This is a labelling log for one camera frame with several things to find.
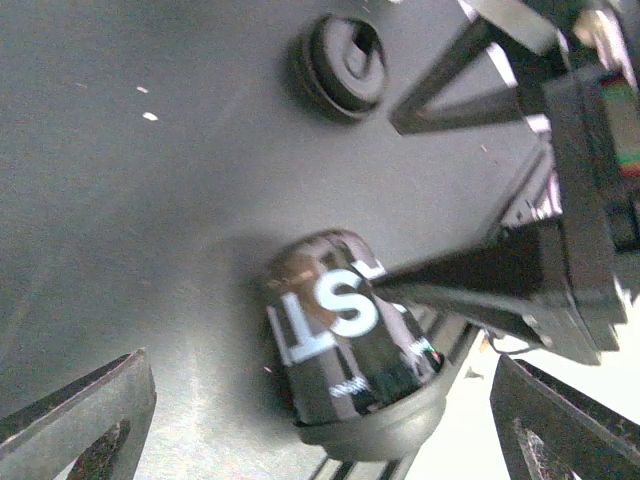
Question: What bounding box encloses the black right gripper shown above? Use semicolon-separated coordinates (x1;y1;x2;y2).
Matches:
389;1;639;365

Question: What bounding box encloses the black cup with coffee beans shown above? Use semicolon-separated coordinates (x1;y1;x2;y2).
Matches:
264;230;445;426

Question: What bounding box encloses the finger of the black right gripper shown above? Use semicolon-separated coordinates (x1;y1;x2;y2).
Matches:
373;220;600;365

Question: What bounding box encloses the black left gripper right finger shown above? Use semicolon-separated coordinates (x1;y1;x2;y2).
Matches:
490;355;639;479

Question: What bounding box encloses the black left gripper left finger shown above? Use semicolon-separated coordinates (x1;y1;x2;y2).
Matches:
1;349;156;479

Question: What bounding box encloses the black cup lid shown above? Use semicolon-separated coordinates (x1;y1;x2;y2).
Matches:
298;361;455;462

